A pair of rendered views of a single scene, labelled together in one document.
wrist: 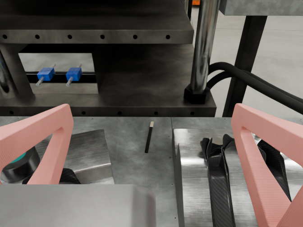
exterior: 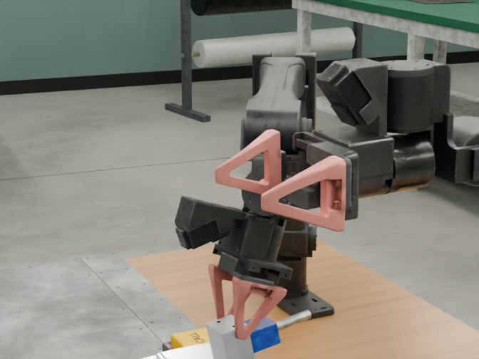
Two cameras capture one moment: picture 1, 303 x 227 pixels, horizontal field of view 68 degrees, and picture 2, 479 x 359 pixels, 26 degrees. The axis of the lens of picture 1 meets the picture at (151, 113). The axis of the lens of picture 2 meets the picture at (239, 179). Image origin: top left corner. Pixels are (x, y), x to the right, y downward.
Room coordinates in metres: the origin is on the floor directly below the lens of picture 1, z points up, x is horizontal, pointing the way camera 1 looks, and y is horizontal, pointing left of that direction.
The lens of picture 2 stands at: (0.51, 0.83, 1.47)
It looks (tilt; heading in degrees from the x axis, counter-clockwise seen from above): 16 degrees down; 244
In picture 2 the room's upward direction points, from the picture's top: straight up
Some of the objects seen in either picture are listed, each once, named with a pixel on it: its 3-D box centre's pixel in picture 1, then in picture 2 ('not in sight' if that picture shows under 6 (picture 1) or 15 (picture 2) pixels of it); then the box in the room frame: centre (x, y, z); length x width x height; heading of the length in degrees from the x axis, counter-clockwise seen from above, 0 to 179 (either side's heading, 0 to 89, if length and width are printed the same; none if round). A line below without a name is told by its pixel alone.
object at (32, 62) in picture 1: (78, 50); not in sight; (1.03, 0.35, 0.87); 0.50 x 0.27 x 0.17; 179
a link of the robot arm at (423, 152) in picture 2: not in sight; (398, 157); (-0.07, 0.00, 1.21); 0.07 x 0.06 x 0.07; 0
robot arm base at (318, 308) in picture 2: not in sight; (287, 274); (-0.29, -0.60, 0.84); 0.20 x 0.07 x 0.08; 90
